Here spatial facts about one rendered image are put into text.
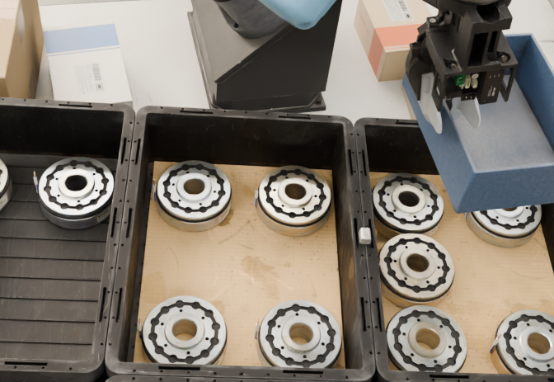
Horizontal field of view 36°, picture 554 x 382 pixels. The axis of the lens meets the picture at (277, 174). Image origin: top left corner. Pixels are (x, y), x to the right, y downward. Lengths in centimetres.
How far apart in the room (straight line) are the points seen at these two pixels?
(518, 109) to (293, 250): 35
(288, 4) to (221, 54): 70
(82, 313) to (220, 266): 19
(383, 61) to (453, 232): 44
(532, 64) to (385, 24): 57
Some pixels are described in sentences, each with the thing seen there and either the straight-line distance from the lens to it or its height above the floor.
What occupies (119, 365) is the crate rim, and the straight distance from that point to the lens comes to 96.
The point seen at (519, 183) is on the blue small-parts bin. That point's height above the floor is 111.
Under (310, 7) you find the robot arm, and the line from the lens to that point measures 73.
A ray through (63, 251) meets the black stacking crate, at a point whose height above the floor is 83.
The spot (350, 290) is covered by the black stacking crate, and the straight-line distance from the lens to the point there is 106.
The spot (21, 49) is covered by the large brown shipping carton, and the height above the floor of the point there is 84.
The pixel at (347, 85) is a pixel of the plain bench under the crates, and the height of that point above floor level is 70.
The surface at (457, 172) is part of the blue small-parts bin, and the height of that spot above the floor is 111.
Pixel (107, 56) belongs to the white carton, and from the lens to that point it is 146.
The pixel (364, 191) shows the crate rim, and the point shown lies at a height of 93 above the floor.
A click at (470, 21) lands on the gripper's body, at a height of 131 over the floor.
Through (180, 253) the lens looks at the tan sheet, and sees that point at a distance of 115.
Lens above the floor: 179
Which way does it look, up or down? 51 degrees down
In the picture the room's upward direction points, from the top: 8 degrees clockwise
